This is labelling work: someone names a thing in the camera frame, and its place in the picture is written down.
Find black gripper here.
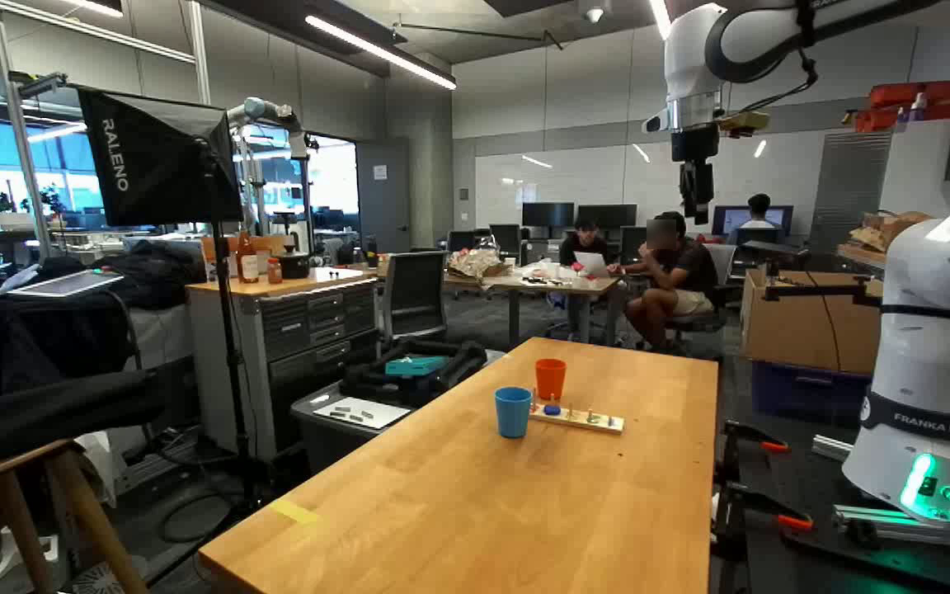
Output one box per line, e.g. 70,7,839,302
669,123,724,228

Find blue plastic cup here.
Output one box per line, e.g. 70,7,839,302
493,382,534,443

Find orange plastic cup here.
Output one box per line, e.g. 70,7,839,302
531,356,570,405

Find computer monitor blue screen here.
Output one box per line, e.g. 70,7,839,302
710,202,797,243

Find person at monitor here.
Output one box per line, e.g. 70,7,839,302
735,191,781,234

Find seated person dark shirt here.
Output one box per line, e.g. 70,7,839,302
619,209,724,356

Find dark computer monitor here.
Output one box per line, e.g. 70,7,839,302
573,202,645,238
519,197,578,242

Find large cardboard box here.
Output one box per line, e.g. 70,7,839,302
740,266,889,382

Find wooden work table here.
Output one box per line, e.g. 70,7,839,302
441,264,624,350

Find flattened cardboard pile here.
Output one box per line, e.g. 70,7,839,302
836,209,937,274

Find short ceiling light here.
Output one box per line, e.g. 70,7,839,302
646,0,675,44

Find blue storage bin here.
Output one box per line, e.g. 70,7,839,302
749,360,874,432

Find red banner sign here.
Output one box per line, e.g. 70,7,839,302
852,75,950,135

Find white toy board coloured buttons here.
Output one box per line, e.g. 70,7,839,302
527,400,630,438

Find grey door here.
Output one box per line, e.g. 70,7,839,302
355,135,416,254

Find black bag teal lining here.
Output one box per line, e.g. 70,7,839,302
337,337,493,414

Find long ceiling light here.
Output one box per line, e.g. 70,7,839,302
302,11,462,97

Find grey hard case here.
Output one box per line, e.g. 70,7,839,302
288,381,416,471

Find grey tool cabinet wooden top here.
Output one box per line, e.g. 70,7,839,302
185,264,384,464

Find orange bottles on cabinet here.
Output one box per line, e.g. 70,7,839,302
231,234,288,287

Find black light stand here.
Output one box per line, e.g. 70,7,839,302
209,217,259,471

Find yellow tape strip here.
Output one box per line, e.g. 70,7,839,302
269,497,326,530

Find black softbox light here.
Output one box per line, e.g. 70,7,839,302
77,87,249,232

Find silver laptop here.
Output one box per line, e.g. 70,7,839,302
2,264,128,302

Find silver metal pole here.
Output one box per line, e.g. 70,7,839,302
0,7,70,264

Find black padded cushion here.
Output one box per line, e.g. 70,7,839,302
0,367,170,482

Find wooden stool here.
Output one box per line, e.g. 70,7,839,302
0,437,156,594

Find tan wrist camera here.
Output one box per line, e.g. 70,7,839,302
715,108,772,143

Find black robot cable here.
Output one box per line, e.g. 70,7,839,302
703,0,946,88

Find orange handled clamp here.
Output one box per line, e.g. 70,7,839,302
719,419,795,462
712,484,822,544

